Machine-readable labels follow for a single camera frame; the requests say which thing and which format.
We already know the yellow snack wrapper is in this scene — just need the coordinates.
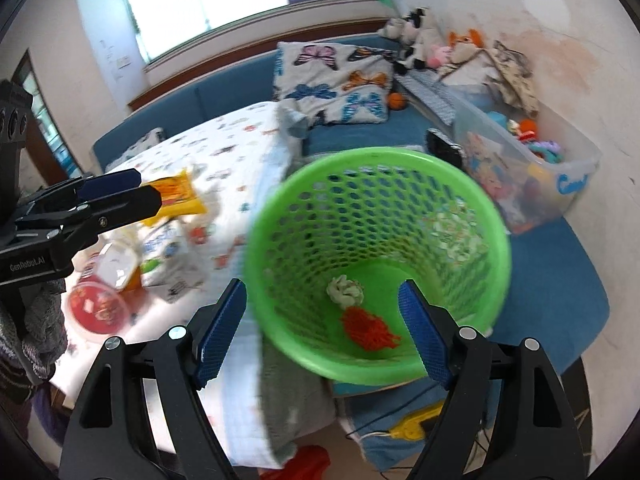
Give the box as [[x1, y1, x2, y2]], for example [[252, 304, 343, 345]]
[[142, 170, 207, 226]]

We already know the white red plastic bag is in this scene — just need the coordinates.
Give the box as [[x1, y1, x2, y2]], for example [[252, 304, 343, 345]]
[[326, 274, 364, 310]]

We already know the green plastic mesh basket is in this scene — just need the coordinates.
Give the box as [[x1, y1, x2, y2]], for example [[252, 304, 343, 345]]
[[243, 148, 511, 386]]

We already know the white paper sleeve cup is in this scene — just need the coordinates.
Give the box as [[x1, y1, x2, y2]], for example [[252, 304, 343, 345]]
[[80, 242, 139, 292]]

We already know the white milk carton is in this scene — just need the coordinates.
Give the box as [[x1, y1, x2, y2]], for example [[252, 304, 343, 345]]
[[140, 219, 205, 304]]

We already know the grey knit gloved left hand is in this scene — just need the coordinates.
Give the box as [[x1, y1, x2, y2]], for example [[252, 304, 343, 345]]
[[1, 280, 67, 405]]

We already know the red round lid container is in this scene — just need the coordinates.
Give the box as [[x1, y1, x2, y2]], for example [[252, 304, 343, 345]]
[[66, 282, 130, 335]]

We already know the yellow power strip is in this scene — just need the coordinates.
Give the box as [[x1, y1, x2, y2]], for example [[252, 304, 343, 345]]
[[388, 401, 444, 442]]

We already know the grey star blanket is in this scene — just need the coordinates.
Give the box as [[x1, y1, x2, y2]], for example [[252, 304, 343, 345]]
[[259, 338, 336, 454]]

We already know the red plastic stool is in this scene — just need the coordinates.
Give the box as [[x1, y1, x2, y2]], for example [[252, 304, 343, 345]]
[[259, 445, 331, 480]]

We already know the clear plastic toy storage box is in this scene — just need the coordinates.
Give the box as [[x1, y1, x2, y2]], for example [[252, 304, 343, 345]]
[[448, 86, 601, 234]]

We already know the butterfly print pillow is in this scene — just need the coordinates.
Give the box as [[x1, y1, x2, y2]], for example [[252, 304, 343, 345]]
[[273, 42, 395, 126]]

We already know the small orange ball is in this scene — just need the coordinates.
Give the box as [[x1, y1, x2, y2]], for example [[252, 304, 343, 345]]
[[387, 92, 408, 110]]

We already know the checked blue white cloth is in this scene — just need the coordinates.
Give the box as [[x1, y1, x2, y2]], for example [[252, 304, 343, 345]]
[[396, 70, 456, 127]]

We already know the patterned beige garment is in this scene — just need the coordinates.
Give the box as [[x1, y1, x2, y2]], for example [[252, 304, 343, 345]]
[[486, 40, 539, 119]]

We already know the pink plush toy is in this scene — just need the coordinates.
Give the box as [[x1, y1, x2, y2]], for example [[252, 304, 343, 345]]
[[426, 44, 452, 70]]

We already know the orange fox plush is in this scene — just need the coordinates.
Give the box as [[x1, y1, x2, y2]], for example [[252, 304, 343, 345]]
[[448, 28, 484, 65]]

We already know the black white cow plush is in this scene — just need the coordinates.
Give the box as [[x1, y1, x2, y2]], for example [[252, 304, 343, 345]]
[[378, 6, 447, 75]]

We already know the black handheld camera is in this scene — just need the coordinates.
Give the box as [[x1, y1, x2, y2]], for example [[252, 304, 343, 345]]
[[425, 128, 464, 170]]

